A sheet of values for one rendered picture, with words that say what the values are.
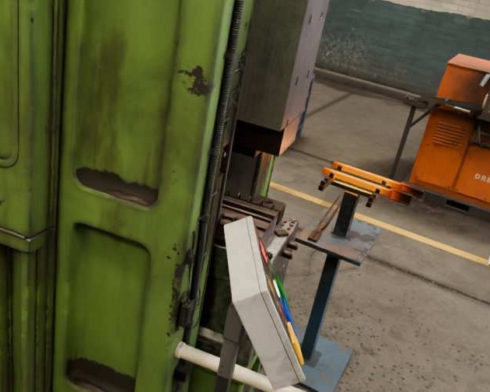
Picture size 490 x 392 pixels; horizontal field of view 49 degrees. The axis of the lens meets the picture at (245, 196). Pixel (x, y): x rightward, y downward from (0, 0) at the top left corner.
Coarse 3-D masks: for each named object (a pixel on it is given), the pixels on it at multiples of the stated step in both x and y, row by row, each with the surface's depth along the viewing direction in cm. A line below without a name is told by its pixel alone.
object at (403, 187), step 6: (336, 162) 249; (342, 168) 247; (348, 168) 246; (354, 168) 246; (360, 174) 244; (366, 174) 243; (372, 174) 243; (378, 180) 241; (390, 180) 240; (390, 186) 239; (396, 186) 238; (402, 186) 236; (408, 186) 236; (408, 192) 236; (414, 192) 236; (420, 192) 235
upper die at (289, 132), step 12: (240, 132) 169; (252, 132) 168; (264, 132) 166; (276, 132) 165; (288, 132) 170; (240, 144) 170; (252, 144) 169; (264, 144) 168; (276, 144) 166; (288, 144) 176
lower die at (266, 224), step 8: (232, 200) 199; (240, 200) 200; (224, 208) 191; (232, 208) 191; (256, 208) 196; (264, 208) 197; (224, 216) 187; (232, 216) 187; (240, 216) 188; (256, 216) 189; (216, 224) 184; (224, 224) 183; (256, 224) 185; (264, 224) 186; (272, 224) 192; (224, 232) 184; (264, 232) 183; (272, 232) 197; (264, 240) 187
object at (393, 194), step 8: (328, 168) 240; (336, 176) 237; (344, 176) 235; (360, 184) 233; (368, 184) 231; (376, 184) 232; (384, 192) 229; (392, 192) 227; (400, 192) 226; (400, 200) 227; (408, 200) 226
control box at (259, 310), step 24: (240, 240) 134; (240, 264) 125; (264, 264) 128; (240, 288) 117; (264, 288) 114; (240, 312) 115; (264, 312) 115; (264, 336) 118; (288, 336) 120; (264, 360) 121; (288, 360) 122; (288, 384) 125
